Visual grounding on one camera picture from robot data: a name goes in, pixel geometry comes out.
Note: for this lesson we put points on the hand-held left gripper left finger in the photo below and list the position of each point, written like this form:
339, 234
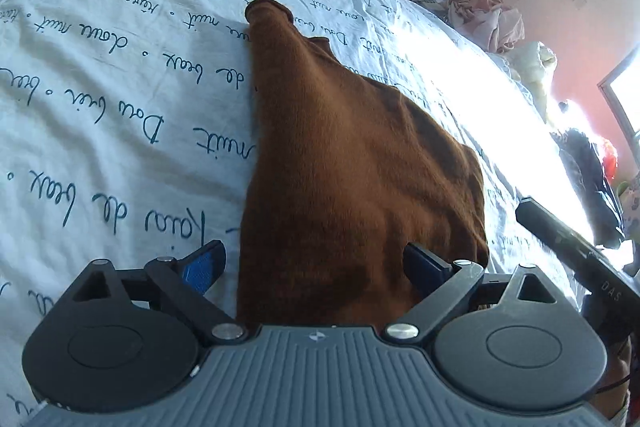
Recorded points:
202, 269

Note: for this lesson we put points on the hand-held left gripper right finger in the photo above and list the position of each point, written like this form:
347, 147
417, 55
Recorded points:
425, 269

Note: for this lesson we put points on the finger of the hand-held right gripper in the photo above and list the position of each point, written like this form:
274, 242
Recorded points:
555, 229

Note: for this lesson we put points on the brown knit sweater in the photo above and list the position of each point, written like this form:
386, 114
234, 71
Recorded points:
350, 157

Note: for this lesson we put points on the person's right forearm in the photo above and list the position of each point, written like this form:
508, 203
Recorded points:
617, 377

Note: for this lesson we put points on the dark clothes pile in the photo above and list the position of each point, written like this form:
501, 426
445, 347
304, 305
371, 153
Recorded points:
595, 177

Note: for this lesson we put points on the red cloth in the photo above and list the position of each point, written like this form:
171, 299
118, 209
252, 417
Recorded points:
610, 157

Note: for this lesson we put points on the bright window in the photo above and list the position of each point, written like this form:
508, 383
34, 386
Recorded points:
627, 92

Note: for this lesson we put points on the cream crumpled cloth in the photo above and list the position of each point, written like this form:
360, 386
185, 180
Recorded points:
537, 62

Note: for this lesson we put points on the pink crumpled cloth pile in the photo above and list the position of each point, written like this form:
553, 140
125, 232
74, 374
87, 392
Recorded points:
485, 14

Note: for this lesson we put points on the white script-printed blanket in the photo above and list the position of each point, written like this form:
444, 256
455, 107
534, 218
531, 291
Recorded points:
125, 7

